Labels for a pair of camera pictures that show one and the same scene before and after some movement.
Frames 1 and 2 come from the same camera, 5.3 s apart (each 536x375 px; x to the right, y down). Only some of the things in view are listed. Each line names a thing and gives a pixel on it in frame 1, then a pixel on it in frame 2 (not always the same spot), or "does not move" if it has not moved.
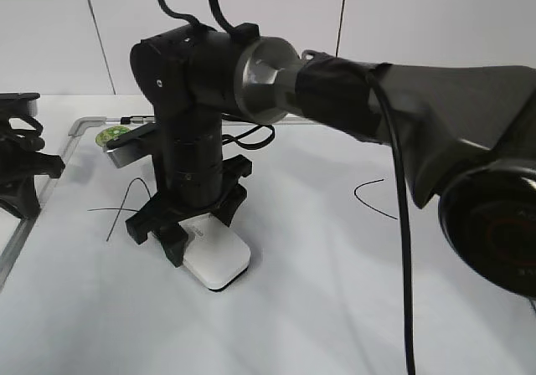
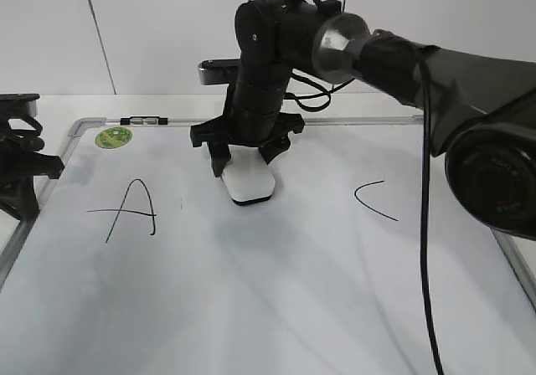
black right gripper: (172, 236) -> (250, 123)
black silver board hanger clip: (138, 119) does not move
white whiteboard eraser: (213, 253) -> (247, 177)
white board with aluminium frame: (325, 294) does not move
